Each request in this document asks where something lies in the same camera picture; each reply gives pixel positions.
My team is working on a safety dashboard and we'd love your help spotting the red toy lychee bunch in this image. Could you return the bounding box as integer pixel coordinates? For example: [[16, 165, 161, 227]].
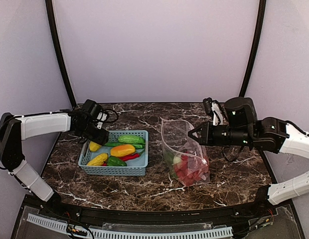
[[176, 154, 210, 187]]

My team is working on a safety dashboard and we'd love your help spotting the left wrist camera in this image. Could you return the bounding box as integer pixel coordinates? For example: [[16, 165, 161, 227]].
[[96, 112, 109, 129]]

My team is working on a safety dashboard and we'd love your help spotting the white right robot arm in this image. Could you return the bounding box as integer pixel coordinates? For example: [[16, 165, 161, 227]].
[[188, 97, 309, 205]]

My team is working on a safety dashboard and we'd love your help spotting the orange yellow toy mango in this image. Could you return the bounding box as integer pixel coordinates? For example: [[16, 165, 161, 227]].
[[110, 144, 136, 158]]

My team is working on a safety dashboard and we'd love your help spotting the red toy chili pepper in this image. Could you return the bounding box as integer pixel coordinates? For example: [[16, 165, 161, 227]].
[[102, 153, 141, 166]]

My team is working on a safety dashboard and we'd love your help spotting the black front rail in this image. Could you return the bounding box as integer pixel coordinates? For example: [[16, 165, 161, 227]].
[[22, 195, 275, 230]]

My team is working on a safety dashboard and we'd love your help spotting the green toy chili pepper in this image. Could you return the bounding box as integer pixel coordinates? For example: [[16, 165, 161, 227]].
[[104, 141, 145, 150]]

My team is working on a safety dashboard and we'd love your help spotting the black left corner frame post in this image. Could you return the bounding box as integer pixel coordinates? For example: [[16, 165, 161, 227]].
[[45, 0, 77, 108]]

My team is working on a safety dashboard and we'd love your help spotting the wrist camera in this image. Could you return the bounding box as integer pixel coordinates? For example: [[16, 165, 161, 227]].
[[96, 112, 109, 129], [202, 98, 226, 126]]

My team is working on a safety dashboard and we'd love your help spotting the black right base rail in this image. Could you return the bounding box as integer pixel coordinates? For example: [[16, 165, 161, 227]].
[[257, 149, 277, 183]]

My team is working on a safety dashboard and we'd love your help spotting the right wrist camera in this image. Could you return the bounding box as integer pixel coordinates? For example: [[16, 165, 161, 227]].
[[202, 98, 226, 126]]

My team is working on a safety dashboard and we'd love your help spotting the light blue plastic basket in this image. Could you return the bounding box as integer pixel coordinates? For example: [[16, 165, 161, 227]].
[[78, 130, 149, 176]]

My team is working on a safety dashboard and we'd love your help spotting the green toy bell pepper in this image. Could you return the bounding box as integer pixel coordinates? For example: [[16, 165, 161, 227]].
[[107, 156, 127, 167]]

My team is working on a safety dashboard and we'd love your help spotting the black corner frame post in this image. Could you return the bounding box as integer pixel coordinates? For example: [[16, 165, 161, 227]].
[[239, 0, 267, 97], [45, 0, 77, 108]]

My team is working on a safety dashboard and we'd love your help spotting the clear zip top bag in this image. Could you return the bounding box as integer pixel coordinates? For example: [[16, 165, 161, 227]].
[[160, 117, 211, 187]]

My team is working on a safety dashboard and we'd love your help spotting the white slotted cable duct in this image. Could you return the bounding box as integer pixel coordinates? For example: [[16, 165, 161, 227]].
[[26, 213, 233, 239]]

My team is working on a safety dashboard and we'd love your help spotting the black right corner frame post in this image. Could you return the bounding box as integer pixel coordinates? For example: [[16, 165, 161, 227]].
[[239, 0, 267, 97]]

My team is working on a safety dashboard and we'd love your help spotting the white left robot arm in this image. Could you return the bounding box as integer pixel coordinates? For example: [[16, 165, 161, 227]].
[[0, 100, 110, 202]]

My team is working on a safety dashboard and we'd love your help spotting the green toy bitter gourd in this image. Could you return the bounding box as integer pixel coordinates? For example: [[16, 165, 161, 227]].
[[118, 134, 146, 145]]

